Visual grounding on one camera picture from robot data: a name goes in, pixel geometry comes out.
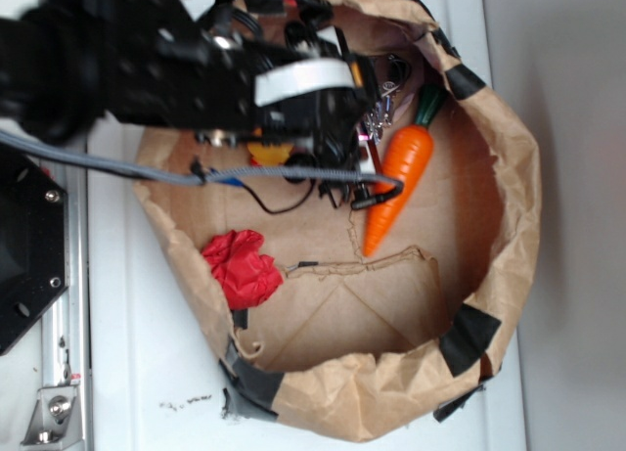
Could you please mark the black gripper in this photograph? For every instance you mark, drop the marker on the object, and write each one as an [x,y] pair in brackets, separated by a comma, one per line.
[219,76]

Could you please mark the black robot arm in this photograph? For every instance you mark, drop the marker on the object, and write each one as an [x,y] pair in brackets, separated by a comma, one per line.
[66,63]

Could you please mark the aluminium frame rail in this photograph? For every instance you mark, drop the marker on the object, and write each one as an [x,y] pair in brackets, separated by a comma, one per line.
[65,325]

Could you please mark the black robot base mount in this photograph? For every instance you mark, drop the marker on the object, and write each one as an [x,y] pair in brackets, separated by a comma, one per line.
[33,245]

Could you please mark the metal corner bracket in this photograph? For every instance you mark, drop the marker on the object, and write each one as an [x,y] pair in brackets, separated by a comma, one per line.
[56,422]

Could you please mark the brown paper bag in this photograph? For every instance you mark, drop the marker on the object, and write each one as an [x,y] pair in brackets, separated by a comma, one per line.
[353,346]

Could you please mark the red crumpled paper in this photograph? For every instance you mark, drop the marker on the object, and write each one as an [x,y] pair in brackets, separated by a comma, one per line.
[247,277]

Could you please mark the yellow rubber duck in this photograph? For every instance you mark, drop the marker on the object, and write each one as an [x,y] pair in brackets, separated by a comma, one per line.
[269,155]

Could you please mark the orange toy carrot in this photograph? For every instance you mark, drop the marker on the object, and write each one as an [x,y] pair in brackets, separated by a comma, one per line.
[406,159]

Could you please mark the silver keys bunch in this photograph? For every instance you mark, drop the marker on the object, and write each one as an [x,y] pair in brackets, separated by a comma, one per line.
[392,72]

